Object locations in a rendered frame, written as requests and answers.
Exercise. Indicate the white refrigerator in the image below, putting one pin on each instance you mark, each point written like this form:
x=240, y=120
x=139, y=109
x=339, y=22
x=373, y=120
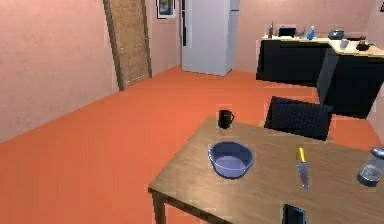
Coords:
x=206, y=36

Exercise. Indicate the wooden dining table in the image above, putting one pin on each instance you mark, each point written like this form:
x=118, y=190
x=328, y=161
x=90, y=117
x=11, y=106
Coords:
x=253, y=186

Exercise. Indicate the black kitchen counter cabinet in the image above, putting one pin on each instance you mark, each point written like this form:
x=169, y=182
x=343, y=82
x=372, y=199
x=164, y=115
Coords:
x=333, y=71

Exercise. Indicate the grey blue pot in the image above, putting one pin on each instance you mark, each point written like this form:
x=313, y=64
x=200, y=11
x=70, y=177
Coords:
x=336, y=34

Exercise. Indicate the black mug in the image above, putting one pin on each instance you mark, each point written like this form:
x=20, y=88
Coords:
x=225, y=119

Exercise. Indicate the blue bowl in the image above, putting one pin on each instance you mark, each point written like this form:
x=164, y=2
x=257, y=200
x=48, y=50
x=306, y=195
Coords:
x=231, y=160

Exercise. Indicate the wooden room door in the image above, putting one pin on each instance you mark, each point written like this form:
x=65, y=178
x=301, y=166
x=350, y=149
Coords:
x=130, y=41

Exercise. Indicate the black chair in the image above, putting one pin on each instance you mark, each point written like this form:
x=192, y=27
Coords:
x=298, y=116

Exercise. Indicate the dark grey bottle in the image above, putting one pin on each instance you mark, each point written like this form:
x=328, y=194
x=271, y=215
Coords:
x=271, y=30

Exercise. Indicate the black toaster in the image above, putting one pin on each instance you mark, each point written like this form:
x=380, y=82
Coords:
x=287, y=31

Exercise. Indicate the grey glass bottle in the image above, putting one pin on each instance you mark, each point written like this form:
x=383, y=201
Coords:
x=302, y=33

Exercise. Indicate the blue spray bottle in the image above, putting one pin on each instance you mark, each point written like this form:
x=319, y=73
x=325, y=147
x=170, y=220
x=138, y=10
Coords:
x=311, y=33

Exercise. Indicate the black phone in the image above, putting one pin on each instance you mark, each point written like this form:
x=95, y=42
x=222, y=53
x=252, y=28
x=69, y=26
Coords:
x=293, y=215

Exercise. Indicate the grey cup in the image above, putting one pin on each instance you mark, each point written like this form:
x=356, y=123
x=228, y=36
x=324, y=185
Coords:
x=344, y=44

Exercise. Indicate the dark red bowl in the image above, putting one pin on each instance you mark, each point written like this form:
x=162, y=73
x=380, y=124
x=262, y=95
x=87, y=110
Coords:
x=362, y=46

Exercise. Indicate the glass salt shaker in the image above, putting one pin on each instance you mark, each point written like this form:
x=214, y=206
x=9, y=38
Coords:
x=371, y=168

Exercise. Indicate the framed wall picture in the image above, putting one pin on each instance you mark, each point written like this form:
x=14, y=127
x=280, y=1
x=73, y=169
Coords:
x=165, y=8

